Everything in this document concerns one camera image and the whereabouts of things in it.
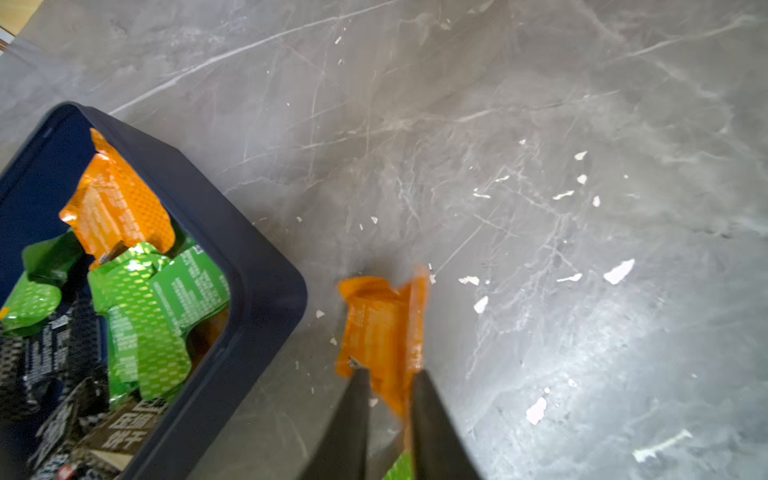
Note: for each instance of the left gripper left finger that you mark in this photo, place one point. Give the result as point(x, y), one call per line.
point(342, 452)

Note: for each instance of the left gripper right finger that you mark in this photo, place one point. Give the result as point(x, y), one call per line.
point(437, 451)

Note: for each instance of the green cookie packet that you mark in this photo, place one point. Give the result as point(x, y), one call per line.
point(151, 303)
point(402, 468)
point(38, 291)

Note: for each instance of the orange cookie packet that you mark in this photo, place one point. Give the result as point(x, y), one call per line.
point(384, 335)
point(113, 209)

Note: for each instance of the dark blue storage box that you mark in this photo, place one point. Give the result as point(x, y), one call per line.
point(268, 294)

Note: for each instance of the green cookie packet in box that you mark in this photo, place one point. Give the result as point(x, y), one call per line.
point(151, 303)

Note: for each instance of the orange cookie packet in box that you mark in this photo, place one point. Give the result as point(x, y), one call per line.
point(113, 209)

